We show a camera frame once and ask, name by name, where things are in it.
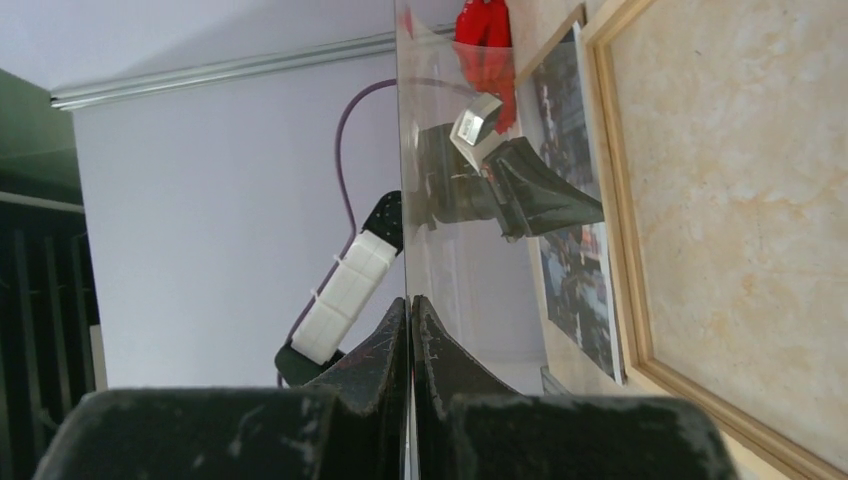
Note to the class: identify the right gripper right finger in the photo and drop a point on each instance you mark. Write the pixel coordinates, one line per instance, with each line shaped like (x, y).
(464, 413)

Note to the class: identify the transparent plastic sheet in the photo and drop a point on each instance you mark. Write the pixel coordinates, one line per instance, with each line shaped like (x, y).
(482, 286)

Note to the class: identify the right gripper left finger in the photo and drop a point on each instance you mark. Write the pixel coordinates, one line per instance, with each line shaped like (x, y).
(367, 431)

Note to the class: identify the wooden picture frame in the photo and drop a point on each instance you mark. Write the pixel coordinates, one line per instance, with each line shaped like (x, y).
(751, 442)

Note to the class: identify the printed photo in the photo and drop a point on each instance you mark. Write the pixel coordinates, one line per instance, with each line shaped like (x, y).
(569, 250)

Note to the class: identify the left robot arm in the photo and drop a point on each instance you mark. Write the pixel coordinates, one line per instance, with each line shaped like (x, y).
(312, 345)

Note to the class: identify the red crumpled cloth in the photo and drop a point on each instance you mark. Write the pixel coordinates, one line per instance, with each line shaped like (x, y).
(483, 44)

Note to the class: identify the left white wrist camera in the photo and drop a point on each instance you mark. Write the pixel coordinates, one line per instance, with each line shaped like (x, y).
(473, 132)

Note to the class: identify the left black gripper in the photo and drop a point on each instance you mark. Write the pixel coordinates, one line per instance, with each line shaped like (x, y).
(526, 197)

